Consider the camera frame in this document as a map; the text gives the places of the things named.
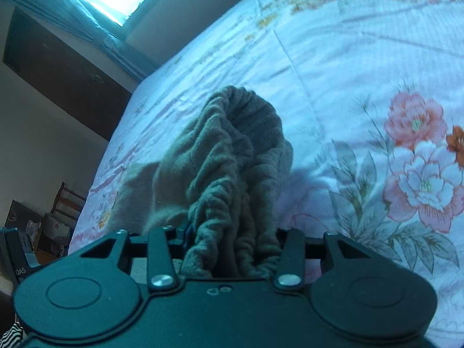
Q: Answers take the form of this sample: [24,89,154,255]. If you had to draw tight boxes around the dark wooden door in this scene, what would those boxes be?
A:
[3,8,131,141]

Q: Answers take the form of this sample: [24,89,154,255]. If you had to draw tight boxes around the white floral bed sheet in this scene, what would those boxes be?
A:
[70,0,463,347]

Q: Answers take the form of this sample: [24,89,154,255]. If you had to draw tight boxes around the wooden chair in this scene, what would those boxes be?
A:
[50,182,86,223]

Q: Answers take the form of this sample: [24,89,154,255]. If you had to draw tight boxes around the grey curtain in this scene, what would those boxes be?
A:
[10,0,157,82]

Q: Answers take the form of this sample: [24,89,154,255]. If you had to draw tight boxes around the grey-brown fleece pants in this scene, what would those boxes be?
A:
[105,86,293,278]

